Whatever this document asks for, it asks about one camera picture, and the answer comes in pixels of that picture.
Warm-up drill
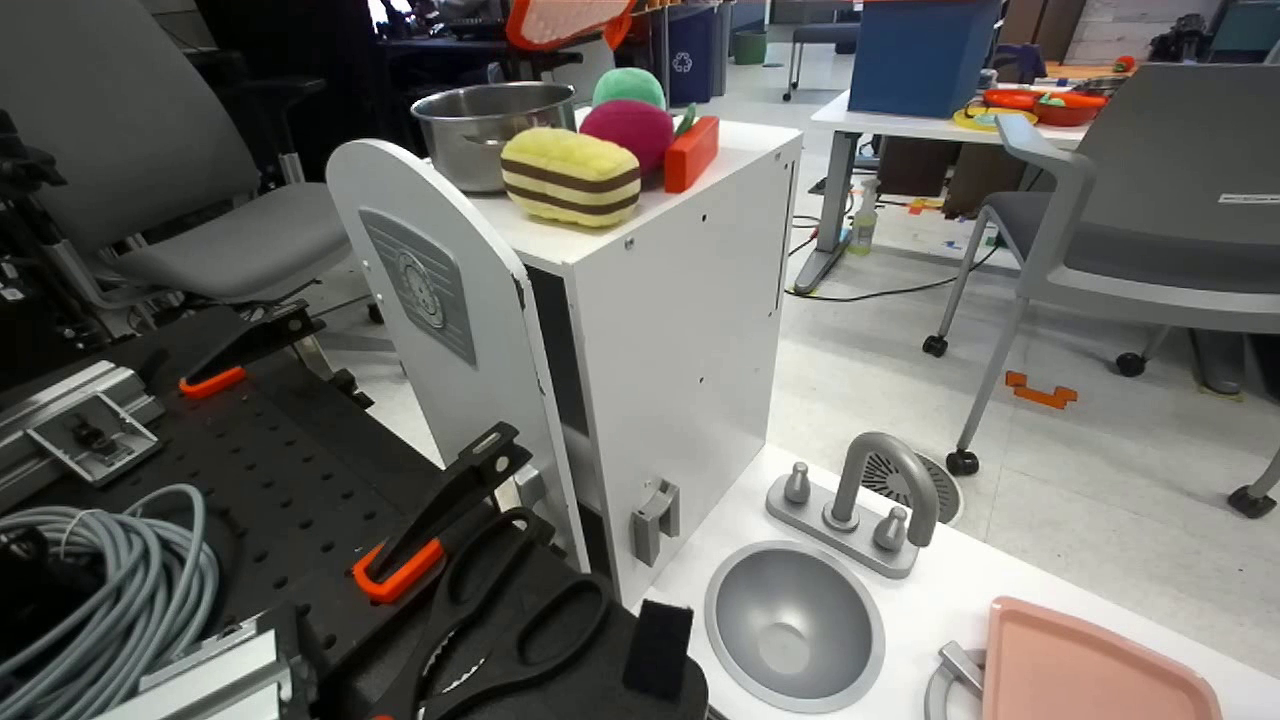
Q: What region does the black perforated board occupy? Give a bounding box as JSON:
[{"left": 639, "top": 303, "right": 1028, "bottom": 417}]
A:
[{"left": 0, "top": 303, "right": 713, "bottom": 720}]

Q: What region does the grey office chair left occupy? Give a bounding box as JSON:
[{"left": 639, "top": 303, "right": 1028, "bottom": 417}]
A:
[{"left": 0, "top": 0, "right": 350, "bottom": 308}]

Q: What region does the grey office chair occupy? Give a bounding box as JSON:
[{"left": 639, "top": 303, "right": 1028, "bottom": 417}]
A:
[
  {"left": 0, "top": 0, "right": 350, "bottom": 308},
  {"left": 923, "top": 62, "right": 1280, "bottom": 477}
]

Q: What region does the steel pot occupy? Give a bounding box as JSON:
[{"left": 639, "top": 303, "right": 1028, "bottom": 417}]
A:
[{"left": 413, "top": 79, "right": 578, "bottom": 197}]

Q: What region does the grey office chair right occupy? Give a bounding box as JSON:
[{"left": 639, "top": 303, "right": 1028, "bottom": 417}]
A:
[{"left": 923, "top": 62, "right": 1280, "bottom": 477}]

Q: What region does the orange black clamp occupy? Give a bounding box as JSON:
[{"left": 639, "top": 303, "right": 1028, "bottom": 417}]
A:
[
  {"left": 350, "top": 425, "right": 533, "bottom": 603},
  {"left": 176, "top": 308, "right": 319, "bottom": 399}
]

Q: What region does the grey cable bundle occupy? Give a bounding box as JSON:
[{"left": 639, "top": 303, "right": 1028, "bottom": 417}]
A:
[{"left": 0, "top": 481, "right": 224, "bottom": 720}]

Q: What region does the grey toy faucet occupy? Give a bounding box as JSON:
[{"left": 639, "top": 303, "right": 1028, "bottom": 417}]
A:
[{"left": 766, "top": 433, "right": 965, "bottom": 580}]

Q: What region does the yellow sponge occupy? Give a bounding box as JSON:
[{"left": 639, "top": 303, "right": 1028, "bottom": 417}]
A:
[{"left": 501, "top": 128, "right": 639, "bottom": 227}]

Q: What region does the green round plush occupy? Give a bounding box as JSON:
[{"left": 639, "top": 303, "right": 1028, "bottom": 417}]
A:
[{"left": 594, "top": 66, "right": 668, "bottom": 109}]

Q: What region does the magenta round plush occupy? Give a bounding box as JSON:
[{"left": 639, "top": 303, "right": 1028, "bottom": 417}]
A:
[{"left": 580, "top": 100, "right": 674, "bottom": 184}]

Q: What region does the blue bin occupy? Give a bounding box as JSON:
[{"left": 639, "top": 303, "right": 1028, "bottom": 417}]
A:
[{"left": 850, "top": 0, "right": 1000, "bottom": 116}]

